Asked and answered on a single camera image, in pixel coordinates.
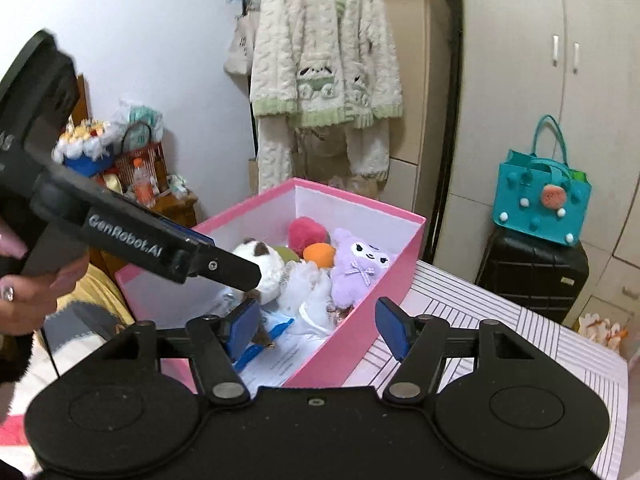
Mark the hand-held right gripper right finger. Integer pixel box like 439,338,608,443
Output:
375,296,546,402

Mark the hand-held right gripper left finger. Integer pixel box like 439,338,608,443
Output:
102,299,262,406

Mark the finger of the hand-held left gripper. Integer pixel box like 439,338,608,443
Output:
142,210,218,248
187,245,263,293

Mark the blue white soft packet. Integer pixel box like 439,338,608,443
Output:
235,310,297,372

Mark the white plush toy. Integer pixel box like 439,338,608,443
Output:
232,217,329,307

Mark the pink cardboard box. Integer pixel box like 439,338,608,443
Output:
114,177,427,397

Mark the purple plush toy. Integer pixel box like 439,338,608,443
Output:
331,228,399,307

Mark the white mesh bath pouf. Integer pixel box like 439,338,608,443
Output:
277,261,335,337

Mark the orange ball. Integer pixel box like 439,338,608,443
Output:
303,242,337,268

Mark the person's left hand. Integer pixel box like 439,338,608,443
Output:
0,222,91,336

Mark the wooden nightstand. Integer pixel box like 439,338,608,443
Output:
149,189,202,232

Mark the orange drink bottle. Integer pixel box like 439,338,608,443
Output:
130,158,154,202

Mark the printed paper sheet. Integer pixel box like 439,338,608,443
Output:
244,334,332,389

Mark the yellow blanket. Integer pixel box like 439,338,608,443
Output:
54,261,137,332

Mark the woven basket bag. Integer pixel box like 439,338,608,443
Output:
114,121,169,197

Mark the white blue flower bouquet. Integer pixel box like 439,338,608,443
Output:
51,116,119,179

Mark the white plastic bag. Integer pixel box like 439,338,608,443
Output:
111,96,167,142

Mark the grey white blanket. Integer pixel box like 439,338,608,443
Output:
0,304,128,463

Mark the wooden headboard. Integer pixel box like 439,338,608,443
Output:
74,74,94,127

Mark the black suitcase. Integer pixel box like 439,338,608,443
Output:
474,229,590,327

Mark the canvas tote bag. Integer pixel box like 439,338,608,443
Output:
223,9,262,77

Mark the teal felt tote bag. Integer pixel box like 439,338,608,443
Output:
492,114,594,247

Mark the white green fleece jacket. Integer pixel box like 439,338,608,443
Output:
249,0,404,129

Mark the beige wardrobe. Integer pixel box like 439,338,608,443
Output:
445,0,640,346

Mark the tan wardrobe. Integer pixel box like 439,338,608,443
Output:
380,0,453,214

